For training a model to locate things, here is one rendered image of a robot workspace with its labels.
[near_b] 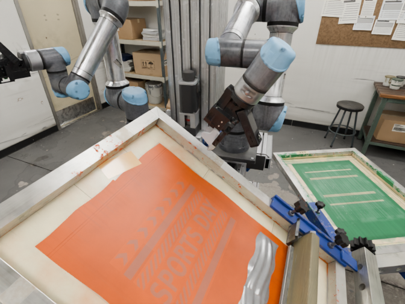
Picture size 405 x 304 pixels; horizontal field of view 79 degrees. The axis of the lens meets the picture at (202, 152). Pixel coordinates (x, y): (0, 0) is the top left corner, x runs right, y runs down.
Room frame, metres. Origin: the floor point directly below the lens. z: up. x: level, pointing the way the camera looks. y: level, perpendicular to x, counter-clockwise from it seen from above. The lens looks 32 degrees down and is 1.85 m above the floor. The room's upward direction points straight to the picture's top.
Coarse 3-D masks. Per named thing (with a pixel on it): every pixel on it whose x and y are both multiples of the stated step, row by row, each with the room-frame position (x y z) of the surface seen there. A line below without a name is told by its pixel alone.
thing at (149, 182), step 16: (160, 144) 0.65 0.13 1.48; (144, 160) 0.56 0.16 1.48; (160, 160) 0.59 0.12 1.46; (176, 160) 0.61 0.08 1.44; (128, 176) 0.50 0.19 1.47; (144, 176) 0.51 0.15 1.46; (160, 176) 0.54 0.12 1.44; (176, 176) 0.56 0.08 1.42; (192, 176) 0.58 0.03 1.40; (144, 192) 0.47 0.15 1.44; (160, 192) 0.49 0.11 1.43; (208, 192) 0.55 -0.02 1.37; (224, 208) 0.52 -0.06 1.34; (240, 208) 0.55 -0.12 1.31; (240, 224) 0.49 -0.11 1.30; (256, 224) 0.51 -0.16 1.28; (240, 240) 0.44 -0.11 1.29; (272, 240) 0.48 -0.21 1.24; (224, 256) 0.38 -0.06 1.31; (240, 256) 0.40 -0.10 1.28; (240, 272) 0.36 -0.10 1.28; (272, 288) 0.35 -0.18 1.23
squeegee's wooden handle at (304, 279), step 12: (300, 240) 0.46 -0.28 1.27; (312, 240) 0.43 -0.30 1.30; (300, 252) 0.42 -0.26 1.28; (312, 252) 0.40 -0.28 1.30; (300, 264) 0.38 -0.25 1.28; (312, 264) 0.36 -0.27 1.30; (300, 276) 0.35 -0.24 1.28; (312, 276) 0.33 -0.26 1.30; (300, 288) 0.31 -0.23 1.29; (312, 288) 0.31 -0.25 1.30; (288, 300) 0.30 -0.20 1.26; (300, 300) 0.29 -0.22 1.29; (312, 300) 0.28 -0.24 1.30
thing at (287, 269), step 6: (288, 246) 0.45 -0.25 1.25; (288, 252) 0.43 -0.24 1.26; (288, 258) 0.41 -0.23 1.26; (288, 264) 0.39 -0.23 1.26; (288, 270) 0.38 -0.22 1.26; (288, 276) 0.36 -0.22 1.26; (282, 282) 0.35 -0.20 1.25; (288, 282) 0.35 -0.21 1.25; (282, 288) 0.33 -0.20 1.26; (288, 288) 0.33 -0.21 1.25; (282, 294) 0.32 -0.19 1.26; (282, 300) 0.30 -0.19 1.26
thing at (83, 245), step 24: (120, 192) 0.44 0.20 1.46; (72, 216) 0.35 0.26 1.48; (96, 216) 0.37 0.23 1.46; (120, 216) 0.39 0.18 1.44; (144, 216) 0.41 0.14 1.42; (48, 240) 0.30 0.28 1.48; (72, 240) 0.31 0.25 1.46; (96, 240) 0.32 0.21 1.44; (120, 240) 0.34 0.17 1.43; (72, 264) 0.27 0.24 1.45; (96, 264) 0.28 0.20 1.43; (96, 288) 0.24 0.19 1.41; (120, 288) 0.25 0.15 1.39; (216, 288) 0.31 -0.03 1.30; (240, 288) 0.32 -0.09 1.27
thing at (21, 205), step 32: (128, 128) 0.61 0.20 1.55; (160, 128) 0.71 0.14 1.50; (96, 160) 0.47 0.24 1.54; (32, 192) 0.35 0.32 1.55; (256, 192) 0.59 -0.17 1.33; (0, 224) 0.28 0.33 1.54; (288, 224) 0.53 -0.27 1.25; (320, 256) 0.49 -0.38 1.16; (0, 288) 0.20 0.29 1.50; (32, 288) 0.21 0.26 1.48
